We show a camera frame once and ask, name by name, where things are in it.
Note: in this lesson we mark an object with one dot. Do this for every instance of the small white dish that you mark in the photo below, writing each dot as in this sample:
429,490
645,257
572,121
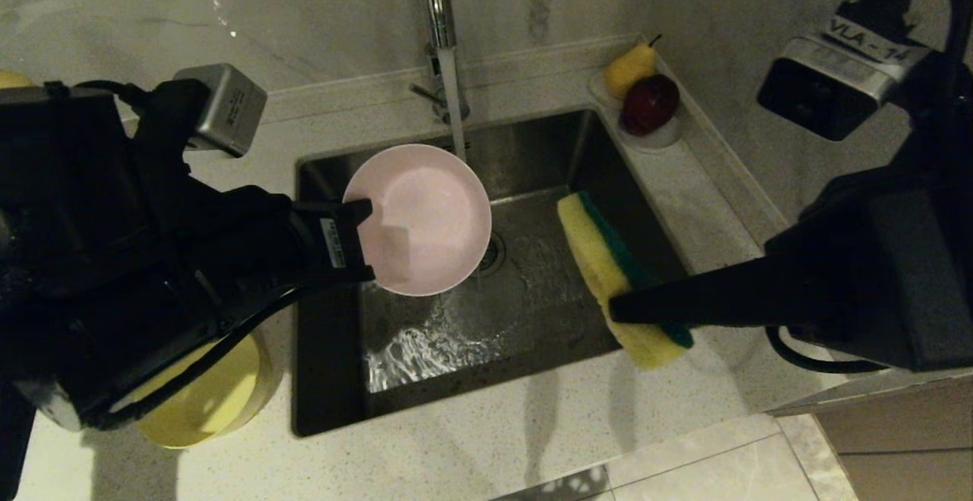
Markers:
654,142

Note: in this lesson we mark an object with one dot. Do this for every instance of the pink plastic bowl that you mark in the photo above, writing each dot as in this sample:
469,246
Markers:
433,212

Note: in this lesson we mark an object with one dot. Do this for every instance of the wood tone cabinet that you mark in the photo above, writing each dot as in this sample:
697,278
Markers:
912,455

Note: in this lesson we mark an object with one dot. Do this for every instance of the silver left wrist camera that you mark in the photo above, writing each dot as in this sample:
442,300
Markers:
228,109

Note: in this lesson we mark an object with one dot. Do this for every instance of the yellow plastic bowl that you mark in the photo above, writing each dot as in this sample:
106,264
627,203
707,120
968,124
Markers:
220,402

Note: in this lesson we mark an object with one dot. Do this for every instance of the yellow pear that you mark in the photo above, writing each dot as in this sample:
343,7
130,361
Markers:
629,70

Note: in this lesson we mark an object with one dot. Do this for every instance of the running water stream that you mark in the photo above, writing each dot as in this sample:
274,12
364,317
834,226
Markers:
454,106

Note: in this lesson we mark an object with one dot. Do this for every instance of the dark red apple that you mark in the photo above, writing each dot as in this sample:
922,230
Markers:
648,104

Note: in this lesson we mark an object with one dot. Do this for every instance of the green and yellow sponge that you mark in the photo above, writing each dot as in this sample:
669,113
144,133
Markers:
593,250

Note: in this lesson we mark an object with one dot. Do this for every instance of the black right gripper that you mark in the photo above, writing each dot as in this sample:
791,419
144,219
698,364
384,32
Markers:
882,273

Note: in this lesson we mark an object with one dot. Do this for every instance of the round metal drain strainer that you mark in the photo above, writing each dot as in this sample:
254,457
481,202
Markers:
496,250

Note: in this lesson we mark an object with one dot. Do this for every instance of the stainless steel sink basin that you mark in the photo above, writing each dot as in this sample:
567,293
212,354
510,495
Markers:
547,273

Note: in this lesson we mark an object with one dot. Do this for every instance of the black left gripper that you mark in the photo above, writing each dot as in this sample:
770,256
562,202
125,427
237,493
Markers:
266,250

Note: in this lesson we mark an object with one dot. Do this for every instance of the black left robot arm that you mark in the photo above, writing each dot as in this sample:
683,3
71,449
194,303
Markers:
76,220

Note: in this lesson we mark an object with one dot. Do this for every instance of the dish soap bottle orange label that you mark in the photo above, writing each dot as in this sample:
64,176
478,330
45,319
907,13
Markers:
14,79

